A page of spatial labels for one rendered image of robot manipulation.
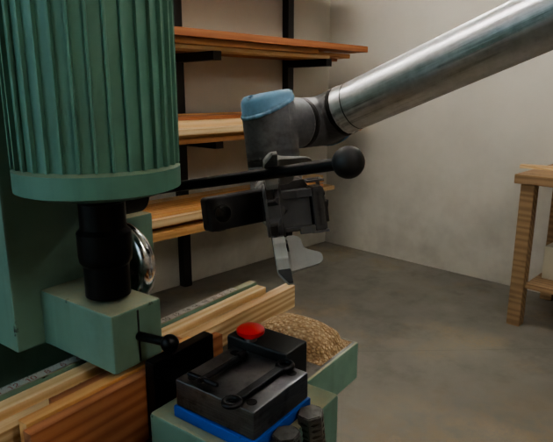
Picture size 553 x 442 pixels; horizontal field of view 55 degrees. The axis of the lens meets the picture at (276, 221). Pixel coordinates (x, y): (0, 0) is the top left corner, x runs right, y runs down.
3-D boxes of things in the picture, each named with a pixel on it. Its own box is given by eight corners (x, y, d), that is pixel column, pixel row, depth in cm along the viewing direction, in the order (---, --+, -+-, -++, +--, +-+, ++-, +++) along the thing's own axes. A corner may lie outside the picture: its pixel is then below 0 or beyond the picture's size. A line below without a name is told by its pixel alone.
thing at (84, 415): (39, 512, 48) (30, 435, 46) (32, 505, 49) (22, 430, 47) (224, 390, 68) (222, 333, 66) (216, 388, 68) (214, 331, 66)
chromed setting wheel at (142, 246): (147, 313, 77) (141, 230, 74) (93, 295, 84) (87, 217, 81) (162, 307, 79) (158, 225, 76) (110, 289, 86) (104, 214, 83)
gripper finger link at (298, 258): (330, 276, 62) (316, 222, 69) (280, 283, 62) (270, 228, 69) (330, 293, 65) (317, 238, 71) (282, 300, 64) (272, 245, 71)
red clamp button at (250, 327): (253, 344, 55) (252, 334, 55) (230, 336, 57) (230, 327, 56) (269, 333, 57) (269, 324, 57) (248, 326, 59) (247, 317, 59)
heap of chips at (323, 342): (320, 366, 74) (321, 341, 73) (241, 339, 82) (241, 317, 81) (352, 342, 81) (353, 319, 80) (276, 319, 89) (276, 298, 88)
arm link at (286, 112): (272, 94, 98) (280, 162, 100) (226, 95, 90) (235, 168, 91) (312, 86, 91) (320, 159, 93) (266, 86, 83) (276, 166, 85)
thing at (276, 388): (254, 456, 46) (254, 398, 45) (166, 412, 53) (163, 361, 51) (331, 389, 57) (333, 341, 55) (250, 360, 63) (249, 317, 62)
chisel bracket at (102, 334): (117, 388, 59) (111, 317, 57) (45, 353, 67) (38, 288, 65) (167, 362, 64) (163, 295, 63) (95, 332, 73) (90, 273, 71)
